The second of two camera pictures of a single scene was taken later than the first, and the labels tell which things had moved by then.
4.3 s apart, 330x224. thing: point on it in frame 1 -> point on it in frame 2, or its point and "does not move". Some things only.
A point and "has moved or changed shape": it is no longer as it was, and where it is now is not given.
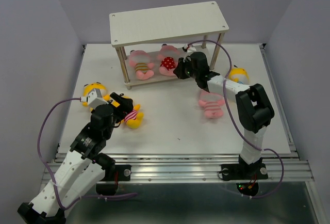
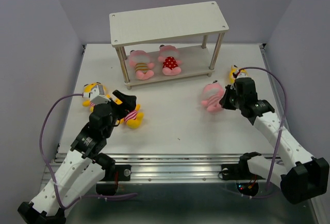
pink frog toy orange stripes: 140,60 does not move
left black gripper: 126,104 does not move
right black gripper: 178,71 -> 224,101
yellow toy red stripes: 133,120 does not move
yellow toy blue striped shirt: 238,75 does not move
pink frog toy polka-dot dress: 168,62 has moved or changed shape
